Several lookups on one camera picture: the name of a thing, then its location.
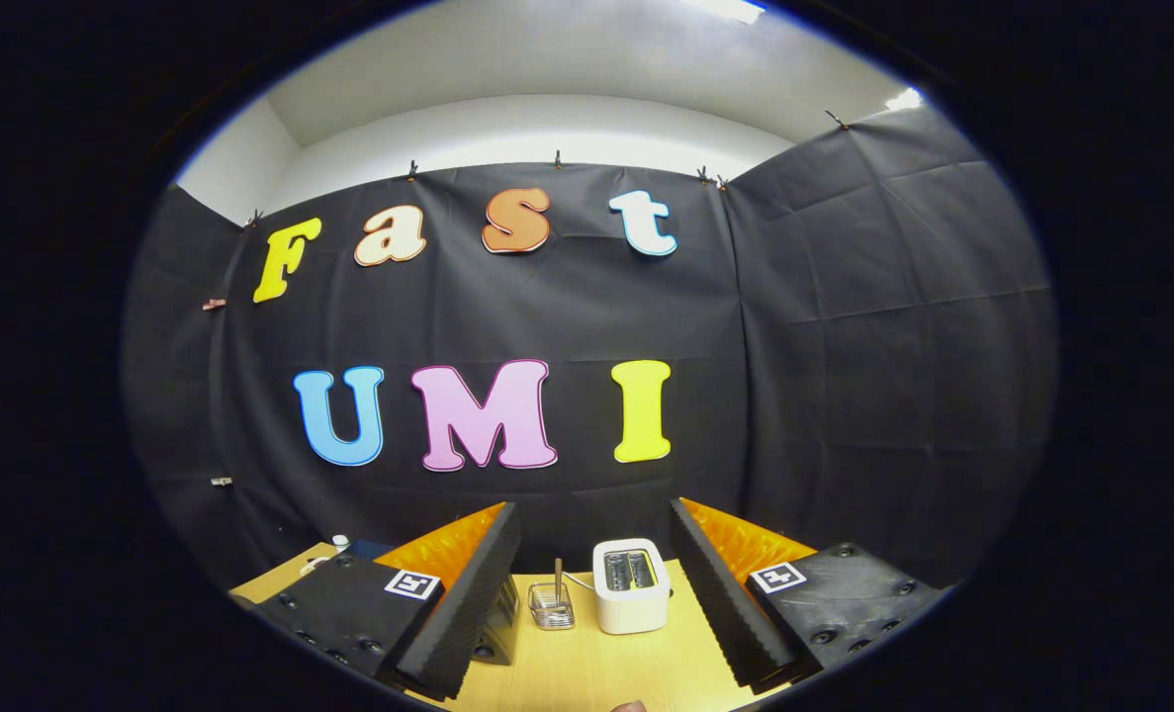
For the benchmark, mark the black toaster oven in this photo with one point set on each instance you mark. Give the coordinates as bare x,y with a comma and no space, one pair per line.
502,623

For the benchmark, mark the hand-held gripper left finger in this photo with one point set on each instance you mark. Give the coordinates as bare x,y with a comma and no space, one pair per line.
473,608

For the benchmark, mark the wooden stick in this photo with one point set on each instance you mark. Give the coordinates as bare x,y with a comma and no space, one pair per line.
558,574

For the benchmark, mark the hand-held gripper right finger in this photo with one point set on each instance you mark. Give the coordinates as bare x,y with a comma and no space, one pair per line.
720,603

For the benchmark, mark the white bread toaster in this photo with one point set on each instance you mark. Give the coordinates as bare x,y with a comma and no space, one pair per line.
631,608

